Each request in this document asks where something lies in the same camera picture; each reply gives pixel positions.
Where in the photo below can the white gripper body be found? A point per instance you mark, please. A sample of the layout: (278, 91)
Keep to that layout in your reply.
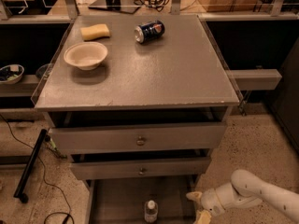
(210, 202)

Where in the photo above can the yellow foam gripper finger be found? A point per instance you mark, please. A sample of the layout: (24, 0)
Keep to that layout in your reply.
(195, 196)
(202, 217)

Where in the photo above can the clear plastic water bottle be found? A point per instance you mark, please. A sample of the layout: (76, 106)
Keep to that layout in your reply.
(150, 211)

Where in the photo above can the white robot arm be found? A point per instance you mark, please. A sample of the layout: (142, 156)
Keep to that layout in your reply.
(244, 190)

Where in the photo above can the grey top drawer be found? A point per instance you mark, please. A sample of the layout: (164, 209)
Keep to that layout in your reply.
(135, 138)

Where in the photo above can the grey drawer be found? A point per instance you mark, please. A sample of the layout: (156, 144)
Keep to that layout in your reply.
(139, 168)
(135, 138)

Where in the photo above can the open bottom drawer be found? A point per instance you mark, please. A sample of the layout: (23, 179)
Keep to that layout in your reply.
(122, 201)

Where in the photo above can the grey middle drawer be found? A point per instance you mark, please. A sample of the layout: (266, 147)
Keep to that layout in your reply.
(139, 168)

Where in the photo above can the grey drawer cabinet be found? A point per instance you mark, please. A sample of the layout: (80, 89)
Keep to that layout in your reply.
(176, 79)

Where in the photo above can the grey right side shelf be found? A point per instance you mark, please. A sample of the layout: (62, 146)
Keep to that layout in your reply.
(255, 79)

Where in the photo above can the blue pepsi can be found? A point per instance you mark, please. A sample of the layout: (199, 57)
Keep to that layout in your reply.
(149, 31)

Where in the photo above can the black bar on floor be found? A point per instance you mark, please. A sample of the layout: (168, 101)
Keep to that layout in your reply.
(19, 192)

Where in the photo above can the white paper bowl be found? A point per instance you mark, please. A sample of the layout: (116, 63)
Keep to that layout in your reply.
(85, 55)

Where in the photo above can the yellow sponge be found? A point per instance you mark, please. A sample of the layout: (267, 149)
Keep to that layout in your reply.
(94, 32)

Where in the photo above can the dark bowl on shelf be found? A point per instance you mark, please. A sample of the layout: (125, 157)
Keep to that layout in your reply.
(43, 71)

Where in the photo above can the black monitor stand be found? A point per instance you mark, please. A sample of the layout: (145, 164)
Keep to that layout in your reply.
(121, 6)

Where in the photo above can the white bowl with items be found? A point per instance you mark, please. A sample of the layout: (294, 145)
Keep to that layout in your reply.
(11, 74)

